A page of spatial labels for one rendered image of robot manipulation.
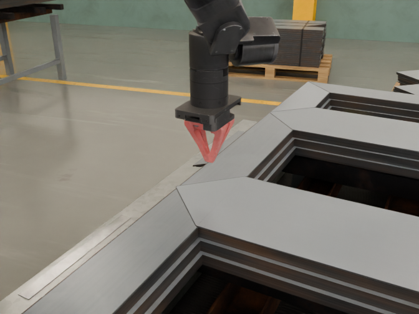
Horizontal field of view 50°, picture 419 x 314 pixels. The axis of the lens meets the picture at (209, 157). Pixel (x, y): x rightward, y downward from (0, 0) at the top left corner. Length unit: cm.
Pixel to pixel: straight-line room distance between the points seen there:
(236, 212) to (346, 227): 16
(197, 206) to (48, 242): 160
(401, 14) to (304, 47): 292
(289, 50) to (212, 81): 421
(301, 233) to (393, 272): 13
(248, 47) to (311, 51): 418
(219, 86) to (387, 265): 33
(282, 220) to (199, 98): 22
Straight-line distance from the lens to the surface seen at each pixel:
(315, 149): 103
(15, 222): 247
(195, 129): 69
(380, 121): 114
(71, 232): 229
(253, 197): 74
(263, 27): 66
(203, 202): 72
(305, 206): 73
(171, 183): 119
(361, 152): 101
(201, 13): 55
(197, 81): 65
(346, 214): 72
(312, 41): 481
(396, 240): 69
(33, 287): 91
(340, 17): 750
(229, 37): 59
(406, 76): 170
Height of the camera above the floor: 124
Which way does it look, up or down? 25 degrees down
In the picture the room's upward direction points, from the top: straight up
